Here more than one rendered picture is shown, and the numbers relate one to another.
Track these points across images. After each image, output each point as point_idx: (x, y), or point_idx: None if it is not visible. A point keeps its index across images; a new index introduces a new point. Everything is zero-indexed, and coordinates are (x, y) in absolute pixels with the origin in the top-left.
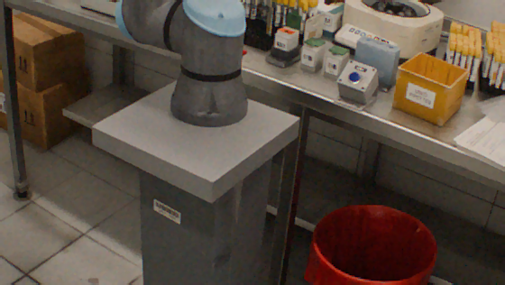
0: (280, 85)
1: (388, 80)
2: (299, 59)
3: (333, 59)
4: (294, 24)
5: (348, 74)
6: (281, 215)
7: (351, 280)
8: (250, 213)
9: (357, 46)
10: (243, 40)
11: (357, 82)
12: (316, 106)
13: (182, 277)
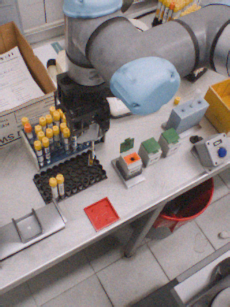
0: (169, 198)
1: (198, 121)
2: None
3: (175, 146)
4: (128, 147)
5: (215, 153)
6: (148, 227)
7: (201, 213)
8: None
9: (181, 121)
10: (83, 187)
11: (226, 154)
12: (194, 186)
13: None
